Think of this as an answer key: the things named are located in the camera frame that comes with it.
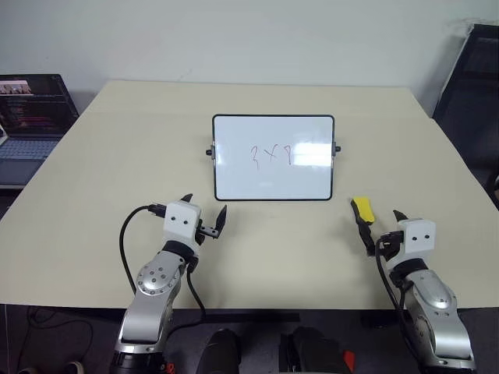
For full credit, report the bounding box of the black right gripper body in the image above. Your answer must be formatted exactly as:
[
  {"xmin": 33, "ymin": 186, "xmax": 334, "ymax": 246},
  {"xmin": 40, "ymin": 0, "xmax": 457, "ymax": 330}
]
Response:
[{"xmin": 382, "ymin": 230, "xmax": 406, "ymax": 263}]

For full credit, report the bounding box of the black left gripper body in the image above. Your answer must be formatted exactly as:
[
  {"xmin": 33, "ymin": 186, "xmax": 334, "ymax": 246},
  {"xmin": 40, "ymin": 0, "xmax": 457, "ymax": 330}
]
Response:
[{"xmin": 193, "ymin": 218, "xmax": 220, "ymax": 247}]

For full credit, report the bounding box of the yellow and black eraser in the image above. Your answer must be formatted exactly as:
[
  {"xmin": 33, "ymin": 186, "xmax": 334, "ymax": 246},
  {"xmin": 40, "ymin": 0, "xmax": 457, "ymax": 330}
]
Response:
[{"xmin": 350, "ymin": 196, "xmax": 376, "ymax": 227}]

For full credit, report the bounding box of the black-framed small whiteboard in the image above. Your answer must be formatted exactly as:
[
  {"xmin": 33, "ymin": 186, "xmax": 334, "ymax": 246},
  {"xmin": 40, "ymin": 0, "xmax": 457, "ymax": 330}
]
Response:
[{"xmin": 205, "ymin": 113, "xmax": 342, "ymax": 203}]

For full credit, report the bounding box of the dark rounded shape red tag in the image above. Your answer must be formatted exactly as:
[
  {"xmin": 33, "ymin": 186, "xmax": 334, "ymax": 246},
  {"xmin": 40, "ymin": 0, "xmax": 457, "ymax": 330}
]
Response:
[{"xmin": 278, "ymin": 326, "xmax": 356, "ymax": 374}]

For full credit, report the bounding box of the black chair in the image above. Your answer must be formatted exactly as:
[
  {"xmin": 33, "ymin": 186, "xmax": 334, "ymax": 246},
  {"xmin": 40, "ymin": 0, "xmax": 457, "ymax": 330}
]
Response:
[{"xmin": 431, "ymin": 23, "xmax": 499, "ymax": 203}]

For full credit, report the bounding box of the open laptop computer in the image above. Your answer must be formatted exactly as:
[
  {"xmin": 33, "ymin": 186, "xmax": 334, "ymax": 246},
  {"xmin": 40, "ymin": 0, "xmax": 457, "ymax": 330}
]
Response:
[{"xmin": 0, "ymin": 73, "xmax": 80, "ymax": 187}]

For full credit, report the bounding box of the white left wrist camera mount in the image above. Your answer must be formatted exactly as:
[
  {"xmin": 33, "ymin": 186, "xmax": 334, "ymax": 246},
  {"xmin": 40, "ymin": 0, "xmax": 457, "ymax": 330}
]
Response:
[{"xmin": 162, "ymin": 200, "xmax": 203, "ymax": 247}]

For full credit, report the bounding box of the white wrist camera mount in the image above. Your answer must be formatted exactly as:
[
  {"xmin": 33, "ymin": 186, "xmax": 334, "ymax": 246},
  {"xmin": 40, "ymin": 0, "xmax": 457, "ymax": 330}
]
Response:
[
  {"xmin": 162, "ymin": 200, "xmax": 203, "ymax": 247},
  {"xmin": 396, "ymin": 218, "xmax": 436, "ymax": 270}
]

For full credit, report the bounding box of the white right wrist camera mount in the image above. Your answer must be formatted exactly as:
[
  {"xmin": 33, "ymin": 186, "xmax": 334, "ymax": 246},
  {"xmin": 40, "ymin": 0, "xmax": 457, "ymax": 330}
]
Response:
[{"xmin": 396, "ymin": 218, "xmax": 436, "ymax": 270}]

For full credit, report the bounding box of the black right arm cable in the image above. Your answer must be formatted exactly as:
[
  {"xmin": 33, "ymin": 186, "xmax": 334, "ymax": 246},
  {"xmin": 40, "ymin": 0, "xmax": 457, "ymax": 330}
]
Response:
[{"xmin": 373, "ymin": 232, "xmax": 415, "ymax": 354}]

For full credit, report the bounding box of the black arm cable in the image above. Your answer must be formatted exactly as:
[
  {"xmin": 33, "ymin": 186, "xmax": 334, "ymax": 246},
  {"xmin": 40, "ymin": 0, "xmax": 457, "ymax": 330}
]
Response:
[
  {"xmin": 119, "ymin": 203, "xmax": 208, "ymax": 324},
  {"xmin": 373, "ymin": 232, "xmax": 415, "ymax": 354}
]

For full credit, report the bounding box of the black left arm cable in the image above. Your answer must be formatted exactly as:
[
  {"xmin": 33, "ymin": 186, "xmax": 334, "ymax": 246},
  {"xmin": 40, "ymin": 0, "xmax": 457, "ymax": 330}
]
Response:
[{"xmin": 119, "ymin": 203, "xmax": 208, "ymax": 324}]

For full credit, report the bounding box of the black floor cable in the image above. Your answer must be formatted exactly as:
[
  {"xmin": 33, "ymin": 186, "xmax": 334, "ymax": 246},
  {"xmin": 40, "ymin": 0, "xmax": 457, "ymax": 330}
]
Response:
[{"xmin": 23, "ymin": 306, "xmax": 95, "ymax": 369}]

